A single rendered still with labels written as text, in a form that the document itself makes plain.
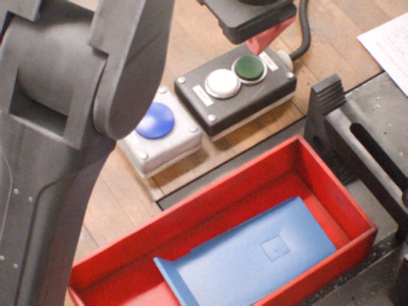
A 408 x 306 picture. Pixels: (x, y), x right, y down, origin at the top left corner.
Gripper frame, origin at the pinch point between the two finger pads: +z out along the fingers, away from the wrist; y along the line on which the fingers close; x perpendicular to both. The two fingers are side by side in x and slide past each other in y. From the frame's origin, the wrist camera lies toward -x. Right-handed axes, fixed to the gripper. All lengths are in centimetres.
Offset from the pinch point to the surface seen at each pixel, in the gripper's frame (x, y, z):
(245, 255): 15.4, 11.7, 5.8
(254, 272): 17.3, 12.0, 5.9
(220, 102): 1.5, 5.1, 3.8
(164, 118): 0.5, 10.8, 2.9
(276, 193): 11.6, 5.5, 6.3
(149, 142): 1.6, 13.1, 3.6
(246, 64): -0.4, 0.7, 3.1
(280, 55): -0.3, -3.5, 4.3
